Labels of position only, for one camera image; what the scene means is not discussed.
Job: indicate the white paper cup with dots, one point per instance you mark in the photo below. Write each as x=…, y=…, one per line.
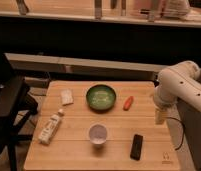
x=97, y=134

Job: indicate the green bowl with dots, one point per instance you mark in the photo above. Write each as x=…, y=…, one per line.
x=100, y=97

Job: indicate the orange carrot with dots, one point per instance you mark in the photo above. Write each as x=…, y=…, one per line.
x=128, y=103

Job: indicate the small white packet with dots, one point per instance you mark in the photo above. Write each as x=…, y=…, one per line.
x=67, y=97

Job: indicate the white tube bottle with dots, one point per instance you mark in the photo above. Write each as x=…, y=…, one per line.
x=50, y=127

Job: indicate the black chair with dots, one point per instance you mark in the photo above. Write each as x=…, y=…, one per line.
x=16, y=106

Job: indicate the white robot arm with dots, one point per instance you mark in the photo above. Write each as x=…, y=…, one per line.
x=177, y=81

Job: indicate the cream robot pusher gripper finger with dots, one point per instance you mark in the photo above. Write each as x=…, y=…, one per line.
x=160, y=116

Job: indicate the grey metal bench rail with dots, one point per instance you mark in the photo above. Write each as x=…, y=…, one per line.
x=71, y=65

